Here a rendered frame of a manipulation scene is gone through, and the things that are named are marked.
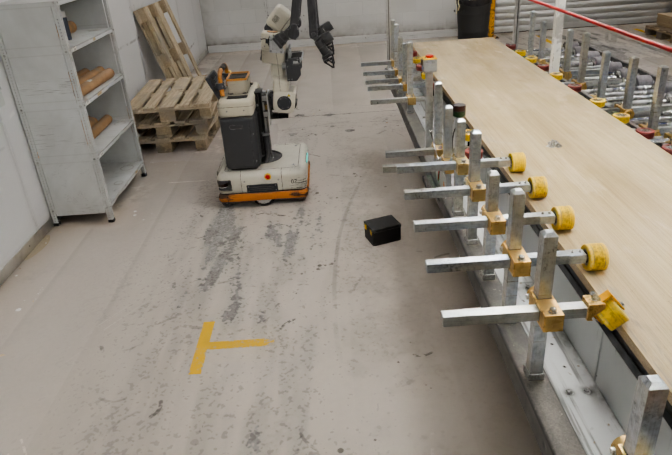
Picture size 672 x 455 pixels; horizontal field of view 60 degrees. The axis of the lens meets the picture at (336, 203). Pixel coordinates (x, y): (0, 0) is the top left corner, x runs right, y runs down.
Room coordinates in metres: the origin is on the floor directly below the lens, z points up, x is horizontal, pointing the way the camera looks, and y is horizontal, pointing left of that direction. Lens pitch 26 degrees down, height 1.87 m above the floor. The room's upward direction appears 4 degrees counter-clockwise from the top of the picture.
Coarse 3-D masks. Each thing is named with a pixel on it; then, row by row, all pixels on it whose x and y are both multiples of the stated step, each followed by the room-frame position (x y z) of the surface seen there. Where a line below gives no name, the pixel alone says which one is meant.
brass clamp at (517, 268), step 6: (504, 246) 1.48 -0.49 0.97; (504, 252) 1.48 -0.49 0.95; (510, 252) 1.44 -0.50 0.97; (516, 252) 1.44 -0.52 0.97; (522, 252) 1.44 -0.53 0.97; (510, 258) 1.42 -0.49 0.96; (516, 258) 1.41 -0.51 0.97; (528, 258) 1.40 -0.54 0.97; (510, 264) 1.42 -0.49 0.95; (516, 264) 1.39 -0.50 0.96; (522, 264) 1.39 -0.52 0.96; (528, 264) 1.39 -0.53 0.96; (510, 270) 1.41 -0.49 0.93; (516, 270) 1.39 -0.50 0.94; (522, 270) 1.39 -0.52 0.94; (528, 270) 1.39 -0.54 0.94; (516, 276) 1.39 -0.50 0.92; (522, 276) 1.39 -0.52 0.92
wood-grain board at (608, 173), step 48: (432, 48) 4.78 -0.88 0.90; (480, 48) 4.64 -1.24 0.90; (480, 96) 3.30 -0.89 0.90; (528, 96) 3.23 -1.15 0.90; (576, 96) 3.17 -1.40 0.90; (528, 144) 2.48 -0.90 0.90; (576, 144) 2.43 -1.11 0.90; (624, 144) 2.39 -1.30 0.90; (576, 192) 1.95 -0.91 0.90; (624, 192) 1.92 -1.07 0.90; (576, 240) 1.60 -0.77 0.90; (624, 240) 1.58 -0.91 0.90; (624, 288) 1.32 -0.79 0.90; (624, 336) 1.14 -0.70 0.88
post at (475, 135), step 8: (472, 136) 1.96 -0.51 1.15; (480, 136) 1.96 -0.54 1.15; (472, 144) 1.96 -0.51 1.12; (480, 144) 1.96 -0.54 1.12; (472, 152) 1.96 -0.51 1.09; (480, 152) 1.96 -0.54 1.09; (472, 160) 1.96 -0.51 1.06; (480, 160) 1.96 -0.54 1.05; (472, 168) 1.96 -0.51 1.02; (472, 176) 1.96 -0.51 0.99; (472, 208) 1.96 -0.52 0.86; (472, 216) 1.96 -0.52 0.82; (472, 232) 1.96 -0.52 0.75
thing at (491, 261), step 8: (480, 256) 1.45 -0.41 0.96; (488, 256) 1.45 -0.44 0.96; (496, 256) 1.44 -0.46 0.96; (504, 256) 1.44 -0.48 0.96; (528, 256) 1.43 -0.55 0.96; (536, 256) 1.43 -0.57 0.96; (560, 256) 1.42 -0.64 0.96; (568, 256) 1.42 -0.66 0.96; (576, 256) 1.42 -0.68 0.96; (584, 256) 1.42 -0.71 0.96; (432, 264) 1.42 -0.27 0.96; (440, 264) 1.42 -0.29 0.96; (448, 264) 1.42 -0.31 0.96; (456, 264) 1.42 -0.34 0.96; (464, 264) 1.42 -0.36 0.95; (472, 264) 1.42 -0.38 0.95; (480, 264) 1.42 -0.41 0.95; (488, 264) 1.42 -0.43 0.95; (496, 264) 1.42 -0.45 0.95; (504, 264) 1.42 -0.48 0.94; (560, 264) 1.42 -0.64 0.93; (432, 272) 1.42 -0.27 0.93; (440, 272) 1.42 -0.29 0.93
